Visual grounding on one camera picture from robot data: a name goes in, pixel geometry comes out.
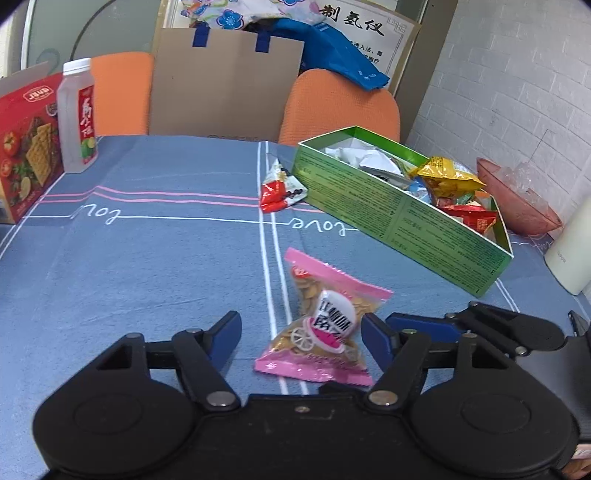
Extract red cracker box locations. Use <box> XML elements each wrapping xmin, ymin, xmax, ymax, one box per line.
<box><xmin>0</xmin><ymin>61</ymin><xmax>66</xmax><ymax>225</ymax></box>

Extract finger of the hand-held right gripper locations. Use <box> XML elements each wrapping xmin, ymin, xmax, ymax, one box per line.
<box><xmin>385</xmin><ymin>301</ymin><xmax>566</xmax><ymax>357</ymax></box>

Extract pink-edged cracker packet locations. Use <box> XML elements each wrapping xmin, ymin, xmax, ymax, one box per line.
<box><xmin>253</xmin><ymin>247</ymin><xmax>394</xmax><ymax>387</ymax></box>

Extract pink plastic bowl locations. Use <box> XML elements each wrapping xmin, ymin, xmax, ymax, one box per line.
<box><xmin>475</xmin><ymin>157</ymin><xmax>564</xmax><ymax>237</ymax></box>

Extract white thermos jug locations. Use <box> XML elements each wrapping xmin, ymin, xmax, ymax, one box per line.
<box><xmin>544</xmin><ymin>195</ymin><xmax>591</xmax><ymax>297</ymax></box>

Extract brown paper bag blue handles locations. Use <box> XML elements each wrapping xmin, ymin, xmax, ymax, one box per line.
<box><xmin>148</xmin><ymin>25</ymin><xmax>306</xmax><ymax>139</ymax></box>

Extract blue plastic bag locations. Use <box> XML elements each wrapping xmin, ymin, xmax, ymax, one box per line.
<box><xmin>269</xmin><ymin>17</ymin><xmax>392</xmax><ymax>92</ymax></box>

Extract red white black snack packet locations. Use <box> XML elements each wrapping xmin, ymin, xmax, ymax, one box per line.
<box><xmin>259</xmin><ymin>157</ymin><xmax>308</xmax><ymax>214</ymax></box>

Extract golden yellow foil snack packet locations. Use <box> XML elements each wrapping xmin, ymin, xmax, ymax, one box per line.
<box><xmin>409</xmin><ymin>156</ymin><xmax>489</xmax><ymax>200</ymax></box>

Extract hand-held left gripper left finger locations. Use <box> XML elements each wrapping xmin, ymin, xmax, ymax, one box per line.
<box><xmin>95</xmin><ymin>311</ymin><xmax>243</xmax><ymax>412</ymax></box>

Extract floral cloth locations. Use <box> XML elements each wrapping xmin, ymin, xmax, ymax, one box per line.
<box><xmin>179</xmin><ymin>0</ymin><xmax>325</xmax><ymax>34</ymax></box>

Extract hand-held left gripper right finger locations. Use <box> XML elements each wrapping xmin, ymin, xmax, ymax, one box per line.
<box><xmin>361</xmin><ymin>313</ymin><xmax>513</xmax><ymax>411</ymax></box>

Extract green cardboard box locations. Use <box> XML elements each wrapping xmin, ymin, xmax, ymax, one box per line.
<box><xmin>292</xmin><ymin>126</ymin><xmax>514</xmax><ymax>297</ymax></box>

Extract orange chair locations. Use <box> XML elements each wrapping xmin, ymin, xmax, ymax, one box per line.
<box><xmin>90</xmin><ymin>52</ymin><xmax>156</xmax><ymax>137</ymax></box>
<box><xmin>278</xmin><ymin>68</ymin><xmax>402</xmax><ymax>147</ymax></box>

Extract white foil snack packet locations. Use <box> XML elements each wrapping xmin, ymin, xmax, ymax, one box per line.
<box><xmin>323</xmin><ymin>144</ymin><xmax>419</xmax><ymax>179</ymax></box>

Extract white drink bottle red label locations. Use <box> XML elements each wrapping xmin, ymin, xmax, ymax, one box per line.
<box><xmin>56</xmin><ymin>58</ymin><xmax>100</xmax><ymax>175</ymax></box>

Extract clear plastic wrap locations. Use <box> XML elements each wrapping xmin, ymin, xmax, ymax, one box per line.
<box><xmin>498</xmin><ymin>161</ymin><xmax>551</xmax><ymax>209</ymax></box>

